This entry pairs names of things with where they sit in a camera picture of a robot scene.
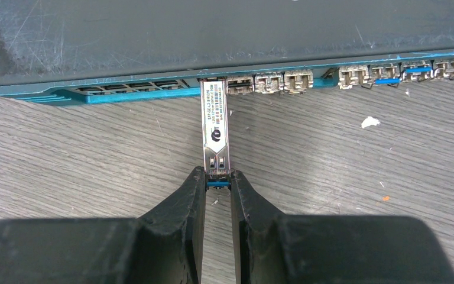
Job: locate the dark grey network switch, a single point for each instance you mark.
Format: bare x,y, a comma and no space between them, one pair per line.
93,52

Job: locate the silver SFP module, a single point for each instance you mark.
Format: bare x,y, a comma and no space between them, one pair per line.
216,155

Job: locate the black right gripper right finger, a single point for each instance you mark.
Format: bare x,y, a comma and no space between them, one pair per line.
274,247

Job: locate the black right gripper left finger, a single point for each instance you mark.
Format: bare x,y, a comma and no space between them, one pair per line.
165,245

